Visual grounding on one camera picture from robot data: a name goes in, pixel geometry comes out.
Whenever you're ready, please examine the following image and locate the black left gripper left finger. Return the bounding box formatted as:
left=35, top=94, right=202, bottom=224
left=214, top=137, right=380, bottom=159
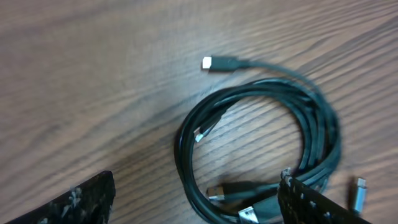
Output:
left=7, top=170, right=116, bottom=224

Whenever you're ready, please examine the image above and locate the black cable white-tipped plug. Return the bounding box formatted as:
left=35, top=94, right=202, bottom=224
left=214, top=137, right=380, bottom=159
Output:
left=173, top=90, right=280, bottom=224

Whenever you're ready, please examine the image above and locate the black thin USB cable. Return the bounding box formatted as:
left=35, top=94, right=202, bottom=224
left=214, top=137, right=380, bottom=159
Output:
left=351, top=177, right=368, bottom=215

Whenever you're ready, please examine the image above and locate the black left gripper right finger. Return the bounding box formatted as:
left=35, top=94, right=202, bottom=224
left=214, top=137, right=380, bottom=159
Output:
left=277, top=168, right=370, bottom=224

